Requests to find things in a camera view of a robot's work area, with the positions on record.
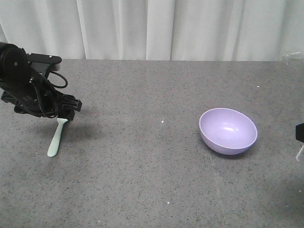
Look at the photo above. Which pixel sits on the mint green plastic spoon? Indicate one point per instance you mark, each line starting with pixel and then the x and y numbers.
pixel 54 145

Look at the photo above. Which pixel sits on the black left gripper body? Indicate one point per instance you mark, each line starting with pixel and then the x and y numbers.
pixel 31 92

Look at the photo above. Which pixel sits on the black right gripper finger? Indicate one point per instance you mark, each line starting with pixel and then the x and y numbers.
pixel 299 132

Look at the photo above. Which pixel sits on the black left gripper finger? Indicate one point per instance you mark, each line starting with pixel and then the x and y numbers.
pixel 69 102
pixel 66 114

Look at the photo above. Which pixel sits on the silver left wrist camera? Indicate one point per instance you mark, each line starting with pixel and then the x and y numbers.
pixel 44 63

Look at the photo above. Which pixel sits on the purple plastic bowl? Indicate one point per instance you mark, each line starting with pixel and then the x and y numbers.
pixel 227 131

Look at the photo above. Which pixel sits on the white pleated curtain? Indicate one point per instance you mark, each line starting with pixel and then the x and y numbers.
pixel 198 30

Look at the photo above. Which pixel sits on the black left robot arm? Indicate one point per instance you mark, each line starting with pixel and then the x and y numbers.
pixel 15 58

